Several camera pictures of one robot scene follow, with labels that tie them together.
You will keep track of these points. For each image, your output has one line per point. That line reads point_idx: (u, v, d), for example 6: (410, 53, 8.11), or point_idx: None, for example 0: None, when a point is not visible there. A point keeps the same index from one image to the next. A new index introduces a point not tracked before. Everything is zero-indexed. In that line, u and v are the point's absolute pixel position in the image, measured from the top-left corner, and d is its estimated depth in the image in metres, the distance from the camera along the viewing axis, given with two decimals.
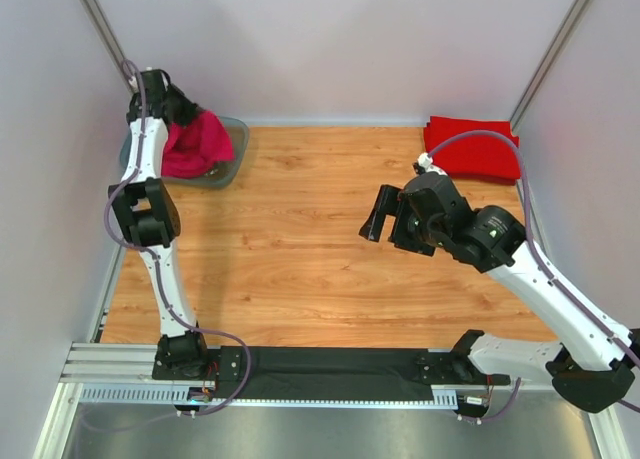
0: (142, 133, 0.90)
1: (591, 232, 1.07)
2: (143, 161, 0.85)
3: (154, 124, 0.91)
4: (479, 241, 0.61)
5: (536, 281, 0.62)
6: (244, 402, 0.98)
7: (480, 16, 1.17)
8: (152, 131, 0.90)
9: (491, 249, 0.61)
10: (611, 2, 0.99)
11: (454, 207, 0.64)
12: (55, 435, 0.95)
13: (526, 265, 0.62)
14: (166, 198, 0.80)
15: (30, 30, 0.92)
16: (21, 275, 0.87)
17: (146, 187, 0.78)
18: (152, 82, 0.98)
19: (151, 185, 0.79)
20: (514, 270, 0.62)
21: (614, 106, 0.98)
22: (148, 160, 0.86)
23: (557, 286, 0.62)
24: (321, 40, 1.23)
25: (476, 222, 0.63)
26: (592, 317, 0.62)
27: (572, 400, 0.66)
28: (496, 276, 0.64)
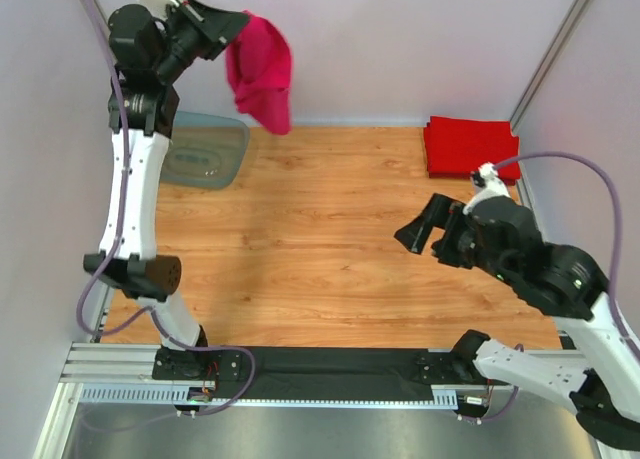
0: (128, 169, 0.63)
1: (592, 232, 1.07)
2: (126, 219, 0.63)
3: (141, 151, 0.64)
4: (563, 293, 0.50)
5: (609, 339, 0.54)
6: (245, 402, 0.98)
7: (481, 16, 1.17)
8: (141, 163, 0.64)
9: (574, 304, 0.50)
10: (611, 3, 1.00)
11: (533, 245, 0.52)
12: (55, 435, 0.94)
13: (603, 322, 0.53)
14: (156, 271, 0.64)
15: (31, 30, 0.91)
16: (21, 275, 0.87)
17: (134, 268, 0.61)
18: (127, 52, 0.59)
19: (137, 265, 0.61)
20: (591, 326, 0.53)
21: (613, 106, 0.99)
22: (134, 217, 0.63)
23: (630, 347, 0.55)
24: (322, 40, 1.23)
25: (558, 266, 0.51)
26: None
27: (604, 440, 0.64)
28: (561, 323, 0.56)
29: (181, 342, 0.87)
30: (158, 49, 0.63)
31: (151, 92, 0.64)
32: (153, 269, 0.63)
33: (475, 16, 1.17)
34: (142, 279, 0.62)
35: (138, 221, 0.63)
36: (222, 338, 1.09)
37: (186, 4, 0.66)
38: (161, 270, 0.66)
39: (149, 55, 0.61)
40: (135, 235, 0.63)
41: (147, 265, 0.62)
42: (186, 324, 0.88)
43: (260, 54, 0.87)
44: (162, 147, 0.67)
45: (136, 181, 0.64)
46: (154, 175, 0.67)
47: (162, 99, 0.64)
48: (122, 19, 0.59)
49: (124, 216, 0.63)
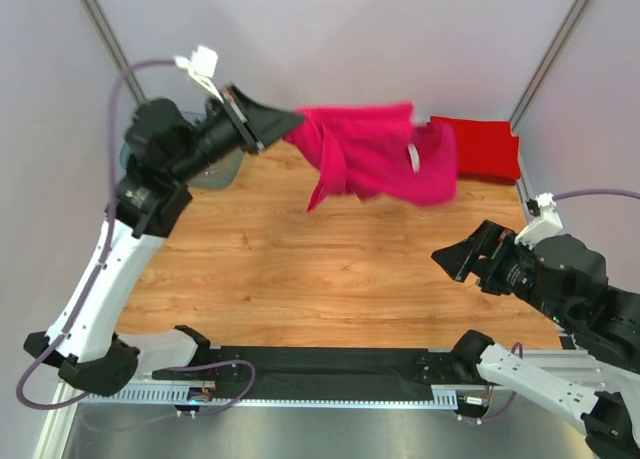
0: (101, 264, 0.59)
1: (592, 232, 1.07)
2: (77, 317, 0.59)
3: (122, 250, 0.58)
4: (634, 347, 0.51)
5: None
6: (247, 402, 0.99)
7: (481, 16, 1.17)
8: (117, 262, 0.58)
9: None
10: (612, 2, 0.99)
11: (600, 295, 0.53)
12: (55, 435, 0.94)
13: None
14: (90, 379, 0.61)
15: (31, 30, 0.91)
16: (21, 276, 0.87)
17: (64, 370, 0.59)
18: (143, 153, 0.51)
19: (67, 369, 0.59)
20: None
21: (614, 107, 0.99)
22: (85, 317, 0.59)
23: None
24: (322, 40, 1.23)
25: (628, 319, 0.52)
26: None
27: None
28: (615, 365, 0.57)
29: (173, 363, 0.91)
30: (179, 149, 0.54)
31: (165, 189, 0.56)
32: (86, 377, 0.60)
33: (476, 16, 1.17)
34: (70, 382, 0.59)
35: (89, 325, 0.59)
36: (222, 339, 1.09)
37: (232, 101, 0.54)
38: (103, 374, 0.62)
39: (163, 155, 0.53)
40: (80, 335, 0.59)
41: (81, 372, 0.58)
42: (179, 344, 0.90)
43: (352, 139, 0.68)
44: (152, 244, 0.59)
45: (107, 277, 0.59)
46: (131, 271, 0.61)
47: (166, 200, 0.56)
48: (146, 114, 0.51)
49: (78, 314, 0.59)
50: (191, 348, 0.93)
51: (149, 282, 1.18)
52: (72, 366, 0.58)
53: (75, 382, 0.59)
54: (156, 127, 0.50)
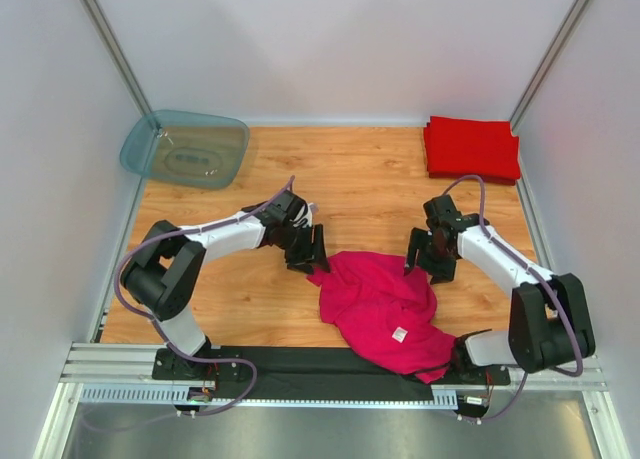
0: (237, 221, 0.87)
1: (591, 232, 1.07)
2: (210, 230, 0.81)
3: (252, 223, 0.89)
4: (449, 221, 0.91)
5: (479, 241, 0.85)
6: (247, 402, 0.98)
7: (481, 17, 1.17)
8: (246, 226, 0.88)
9: (454, 226, 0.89)
10: (612, 4, 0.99)
11: (447, 213, 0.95)
12: (55, 435, 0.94)
13: (474, 234, 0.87)
14: (187, 277, 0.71)
15: (28, 31, 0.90)
16: (20, 277, 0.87)
17: (187, 247, 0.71)
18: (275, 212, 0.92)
19: (191, 247, 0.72)
20: (466, 236, 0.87)
21: (613, 109, 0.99)
22: (216, 233, 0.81)
23: (494, 243, 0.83)
24: (322, 41, 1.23)
25: (456, 216, 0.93)
26: (514, 256, 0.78)
27: (522, 356, 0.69)
28: (468, 252, 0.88)
29: (179, 349, 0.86)
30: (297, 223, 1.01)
31: (276, 224, 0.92)
32: (191, 270, 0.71)
33: (475, 17, 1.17)
34: (184, 259, 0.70)
35: (215, 239, 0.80)
36: (222, 339, 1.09)
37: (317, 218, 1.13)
38: (185, 285, 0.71)
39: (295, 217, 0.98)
40: (205, 238, 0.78)
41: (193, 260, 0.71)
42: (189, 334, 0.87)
43: (367, 319, 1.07)
44: (253, 240, 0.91)
45: (236, 229, 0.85)
46: (236, 242, 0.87)
47: (271, 230, 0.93)
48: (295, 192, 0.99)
49: (212, 230, 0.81)
50: (200, 340, 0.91)
51: None
52: (197, 247, 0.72)
53: (190, 260, 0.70)
54: (294, 200, 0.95)
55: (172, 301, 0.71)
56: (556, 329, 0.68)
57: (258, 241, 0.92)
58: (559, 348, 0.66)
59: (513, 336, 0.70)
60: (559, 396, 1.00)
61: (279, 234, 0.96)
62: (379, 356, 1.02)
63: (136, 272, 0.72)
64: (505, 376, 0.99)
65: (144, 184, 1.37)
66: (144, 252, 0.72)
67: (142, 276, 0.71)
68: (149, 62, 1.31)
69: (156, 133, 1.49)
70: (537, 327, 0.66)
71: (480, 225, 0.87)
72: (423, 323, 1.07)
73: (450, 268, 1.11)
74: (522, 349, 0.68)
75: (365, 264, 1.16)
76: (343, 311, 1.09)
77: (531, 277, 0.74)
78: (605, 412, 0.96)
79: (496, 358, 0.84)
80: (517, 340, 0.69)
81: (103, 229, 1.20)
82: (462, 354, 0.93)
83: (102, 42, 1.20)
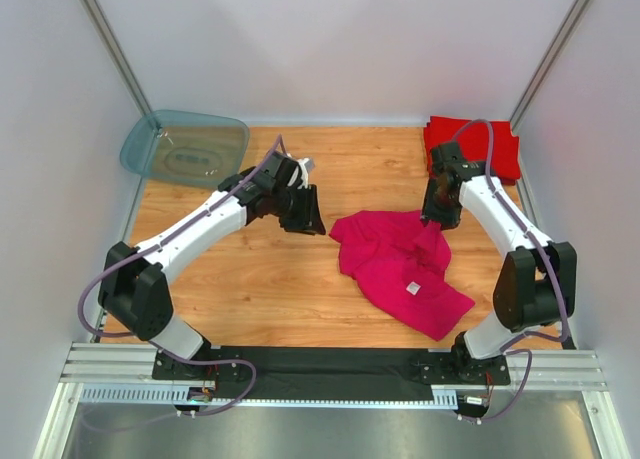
0: (208, 212, 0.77)
1: (591, 232, 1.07)
2: (172, 241, 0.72)
3: (227, 208, 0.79)
4: (454, 169, 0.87)
5: (483, 194, 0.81)
6: (247, 402, 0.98)
7: (481, 17, 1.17)
8: (220, 217, 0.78)
9: (459, 174, 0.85)
10: (612, 4, 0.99)
11: (453, 159, 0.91)
12: (55, 435, 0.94)
13: (479, 186, 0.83)
14: (154, 301, 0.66)
15: (28, 31, 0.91)
16: (20, 277, 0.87)
17: (144, 274, 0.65)
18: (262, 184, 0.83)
19: (148, 274, 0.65)
20: (468, 187, 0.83)
21: (613, 109, 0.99)
22: (180, 242, 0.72)
23: (497, 199, 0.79)
24: (323, 41, 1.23)
25: (462, 163, 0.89)
26: (514, 215, 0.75)
27: (508, 318, 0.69)
28: (469, 202, 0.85)
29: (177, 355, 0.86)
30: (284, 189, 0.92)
31: (265, 194, 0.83)
32: (155, 295, 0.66)
33: (475, 17, 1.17)
34: (142, 289, 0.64)
35: (180, 249, 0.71)
36: (222, 339, 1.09)
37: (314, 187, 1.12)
38: (156, 308, 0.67)
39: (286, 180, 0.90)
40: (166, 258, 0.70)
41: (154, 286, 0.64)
42: (188, 337, 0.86)
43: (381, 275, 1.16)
44: (237, 221, 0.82)
45: (207, 226, 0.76)
46: (212, 236, 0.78)
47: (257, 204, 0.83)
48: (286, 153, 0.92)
49: (174, 237, 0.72)
50: (197, 343, 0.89)
51: None
52: (156, 271, 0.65)
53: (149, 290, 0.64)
54: (284, 162, 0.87)
55: (150, 323, 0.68)
56: (541, 290, 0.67)
57: (244, 218, 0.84)
58: (543, 310, 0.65)
59: (500, 293, 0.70)
60: (559, 395, 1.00)
61: (269, 203, 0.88)
62: (392, 308, 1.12)
63: (107, 299, 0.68)
64: (506, 376, 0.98)
65: (144, 184, 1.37)
66: (109, 279, 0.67)
67: (113, 305, 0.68)
68: (149, 62, 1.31)
69: (157, 133, 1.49)
70: (522, 291, 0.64)
71: (485, 176, 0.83)
72: (435, 280, 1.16)
73: (458, 215, 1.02)
74: (506, 307, 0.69)
75: (384, 223, 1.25)
76: (363, 265, 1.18)
77: (529, 241, 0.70)
78: (605, 412, 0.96)
79: (490, 344, 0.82)
80: (502, 296, 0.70)
81: (103, 229, 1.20)
82: (462, 354, 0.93)
83: (102, 42, 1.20)
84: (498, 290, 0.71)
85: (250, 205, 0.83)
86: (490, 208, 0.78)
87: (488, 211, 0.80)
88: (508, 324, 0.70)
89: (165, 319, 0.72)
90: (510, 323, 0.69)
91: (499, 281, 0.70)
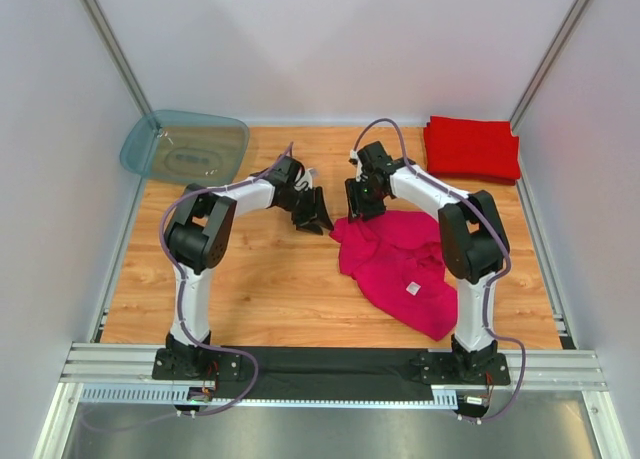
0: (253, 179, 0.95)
1: (590, 232, 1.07)
2: (234, 189, 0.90)
3: (263, 184, 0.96)
4: (380, 168, 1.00)
5: (408, 179, 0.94)
6: (247, 402, 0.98)
7: (481, 17, 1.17)
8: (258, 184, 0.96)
9: (385, 173, 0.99)
10: (612, 4, 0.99)
11: (379, 159, 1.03)
12: (55, 435, 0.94)
13: (403, 175, 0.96)
14: (225, 227, 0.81)
15: (27, 32, 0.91)
16: (19, 277, 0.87)
17: (220, 201, 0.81)
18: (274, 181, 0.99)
19: (223, 202, 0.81)
20: (396, 179, 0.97)
21: (613, 109, 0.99)
22: (239, 192, 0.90)
23: (421, 179, 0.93)
24: (323, 41, 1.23)
25: (386, 160, 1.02)
26: (437, 184, 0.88)
27: (459, 268, 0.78)
28: (402, 194, 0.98)
29: (191, 332, 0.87)
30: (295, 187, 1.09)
31: (282, 186, 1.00)
32: (226, 222, 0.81)
33: (475, 17, 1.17)
34: (219, 211, 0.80)
35: (239, 196, 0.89)
36: (223, 339, 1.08)
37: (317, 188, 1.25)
38: (221, 237, 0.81)
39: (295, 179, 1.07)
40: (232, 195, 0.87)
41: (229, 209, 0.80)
42: (202, 319, 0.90)
43: (380, 275, 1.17)
44: (265, 201, 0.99)
45: (254, 188, 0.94)
46: (253, 201, 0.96)
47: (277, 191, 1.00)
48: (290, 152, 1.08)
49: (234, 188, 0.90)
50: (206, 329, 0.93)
51: (149, 282, 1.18)
52: (229, 201, 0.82)
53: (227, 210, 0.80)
54: (294, 163, 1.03)
55: (214, 251, 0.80)
56: (478, 238, 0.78)
57: (270, 201, 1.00)
58: (484, 252, 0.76)
59: (446, 251, 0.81)
60: (559, 396, 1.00)
61: (286, 195, 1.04)
62: (392, 308, 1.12)
63: (177, 229, 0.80)
64: (505, 376, 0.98)
65: (144, 184, 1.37)
66: (183, 209, 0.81)
67: (182, 232, 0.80)
68: (150, 62, 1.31)
69: (157, 132, 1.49)
70: (462, 235, 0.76)
71: (407, 166, 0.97)
72: (435, 279, 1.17)
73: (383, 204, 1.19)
74: (454, 258, 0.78)
75: (383, 222, 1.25)
76: (362, 264, 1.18)
77: (453, 198, 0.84)
78: (605, 412, 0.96)
79: (468, 317, 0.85)
80: (449, 253, 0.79)
81: (103, 229, 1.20)
82: (463, 358, 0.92)
83: (102, 42, 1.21)
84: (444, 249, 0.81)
85: (273, 195, 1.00)
86: (414, 186, 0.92)
87: (416, 190, 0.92)
88: (463, 275, 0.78)
89: (220, 257, 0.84)
90: (463, 274, 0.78)
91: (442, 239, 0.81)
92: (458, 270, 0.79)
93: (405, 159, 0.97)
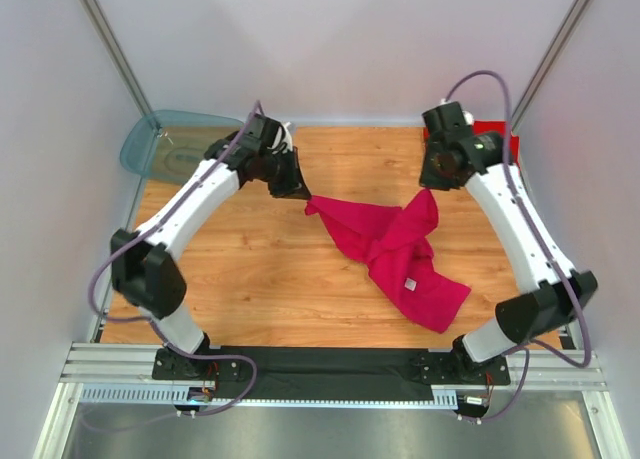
0: (200, 183, 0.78)
1: (591, 233, 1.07)
2: (170, 217, 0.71)
3: (218, 176, 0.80)
4: (465, 146, 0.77)
5: (501, 195, 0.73)
6: (247, 402, 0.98)
7: (480, 18, 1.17)
8: (212, 185, 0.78)
9: (471, 156, 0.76)
10: (612, 4, 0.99)
11: (457, 129, 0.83)
12: (55, 435, 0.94)
13: (495, 182, 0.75)
14: (168, 276, 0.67)
15: (29, 33, 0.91)
16: (20, 277, 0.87)
17: (151, 254, 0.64)
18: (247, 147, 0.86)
19: (155, 254, 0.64)
20: (483, 179, 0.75)
21: (613, 110, 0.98)
22: (179, 219, 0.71)
23: (518, 205, 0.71)
24: (323, 41, 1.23)
25: (474, 138, 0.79)
26: (539, 236, 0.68)
27: (511, 331, 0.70)
28: (473, 188, 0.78)
29: (180, 348, 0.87)
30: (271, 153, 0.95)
31: (253, 154, 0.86)
32: (168, 270, 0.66)
33: (475, 17, 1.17)
34: (153, 270, 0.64)
35: (181, 225, 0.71)
36: (221, 338, 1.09)
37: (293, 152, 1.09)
38: (171, 280, 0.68)
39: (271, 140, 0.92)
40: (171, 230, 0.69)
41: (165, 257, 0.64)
42: (188, 333, 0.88)
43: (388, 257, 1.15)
44: (230, 187, 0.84)
45: (203, 195, 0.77)
46: (213, 202, 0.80)
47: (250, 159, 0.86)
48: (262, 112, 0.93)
49: (173, 215, 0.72)
50: (198, 338, 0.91)
51: None
52: (162, 250, 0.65)
53: (159, 268, 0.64)
54: (267, 122, 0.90)
55: (168, 297, 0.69)
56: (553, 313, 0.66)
57: (233, 184, 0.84)
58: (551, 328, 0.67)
59: (507, 311, 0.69)
60: (559, 395, 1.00)
61: (259, 165, 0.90)
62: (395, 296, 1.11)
63: (121, 286, 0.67)
64: (506, 376, 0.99)
65: (144, 184, 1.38)
66: (117, 267, 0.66)
67: (128, 290, 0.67)
68: (149, 63, 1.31)
69: (157, 132, 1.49)
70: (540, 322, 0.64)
71: (504, 167, 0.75)
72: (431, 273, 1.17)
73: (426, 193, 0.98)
74: (515, 327, 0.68)
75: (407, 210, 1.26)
76: (373, 259, 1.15)
77: (552, 272, 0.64)
78: (605, 412, 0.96)
79: (491, 347, 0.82)
80: (508, 315, 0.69)
81: (103, 229, 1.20)
82: (462, 356, 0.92)
83: (102, 43, 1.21)
84: (506, 305, 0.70)
85: (241, 167, 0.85)
86: (506, 213, 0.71)
87: (504, 216, 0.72)
88: (509, 335, 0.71)
89: (179, 294, 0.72)
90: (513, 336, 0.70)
91: (511, 300, 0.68)
92: (508, 331, 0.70)
93: (504, 151, 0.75)
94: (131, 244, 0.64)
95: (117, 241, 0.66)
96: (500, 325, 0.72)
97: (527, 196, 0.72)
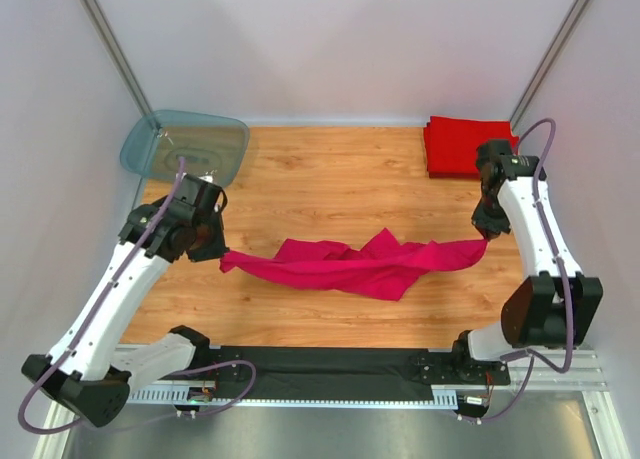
0: (114, 282, 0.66)
1: (590, 234, 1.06)
2: (84, 334, 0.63)
3: (135, 268, 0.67)
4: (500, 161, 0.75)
5: (523, 199, 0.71)
6: (246, 402, 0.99)
7: (480, 18, 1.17)
8: (128, 280, 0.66)
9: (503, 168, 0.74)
10: (613, 4, 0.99)
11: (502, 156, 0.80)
12: (55, 435, 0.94)
13: (522, 186, 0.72)
14: (97, 399, 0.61)
15: (28, 32, 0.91)
16: (20, 276, 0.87)
17: (68, 388, 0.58)
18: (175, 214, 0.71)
19: (70, 389, 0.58)
20: (510, 184, 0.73)
21: (614, 111, 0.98)
22: (94, 334, 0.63)
23: (537, 209, 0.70)
24: (322, 41, 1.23)
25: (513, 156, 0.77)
26: (550, 235, 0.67)
27: (510, 333, 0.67)
28: (503, 199, 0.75)
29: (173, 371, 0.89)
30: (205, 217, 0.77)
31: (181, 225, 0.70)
32: (94, 393, 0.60)
33: (475, 17, 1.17)
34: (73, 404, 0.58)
35: (97, 341, 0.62)
36: (221, 339, 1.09)
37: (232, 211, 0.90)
38: (104, 398, 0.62)
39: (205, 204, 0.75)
40: (89, 350, 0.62)
41: (82, 388, 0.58)
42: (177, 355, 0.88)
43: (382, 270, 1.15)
44: (158, 270, 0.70)
45: (118, 297, 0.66)
46: (140, 293, 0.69)
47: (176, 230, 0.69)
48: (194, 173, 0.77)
49: (86, 331, 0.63)
50: (189, 350, 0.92)
51: None
52: (77, 385, 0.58)
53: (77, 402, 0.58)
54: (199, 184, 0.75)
55: (105, 409, 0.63)
56: (553, 313, 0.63)
57: (158, 266, 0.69)
58: (551, 336, 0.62)
59: (510, 309, 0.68)
60: (559, 395, 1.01)
61: (188, 237, 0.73)
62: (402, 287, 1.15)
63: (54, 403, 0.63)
64: (505, 376, 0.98)
65: (144, 185, 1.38)
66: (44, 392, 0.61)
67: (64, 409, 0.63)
68: (149, 62, 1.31)
69: (157, 132, 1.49)
70: (534, 319, 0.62)
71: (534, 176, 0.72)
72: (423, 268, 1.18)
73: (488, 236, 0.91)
74: (512, 326, 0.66)
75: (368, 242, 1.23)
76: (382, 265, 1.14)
77: (556, 267, 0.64)
78: (605, 412, 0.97)
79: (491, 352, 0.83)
80: (510, 315, 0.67)
81: (103, 229, 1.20)
82: (461, 352, 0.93)
83: (102, 43, 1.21)
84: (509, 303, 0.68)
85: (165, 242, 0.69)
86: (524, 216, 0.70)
87: (521, 218, 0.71)
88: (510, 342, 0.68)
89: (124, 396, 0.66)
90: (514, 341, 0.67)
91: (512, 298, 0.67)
92: (510, 336, 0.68)
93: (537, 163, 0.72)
94: (39, 384, 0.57)
95: (31, 376, 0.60)
96: (506, 335, 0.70)
97: (548, 202, 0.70)
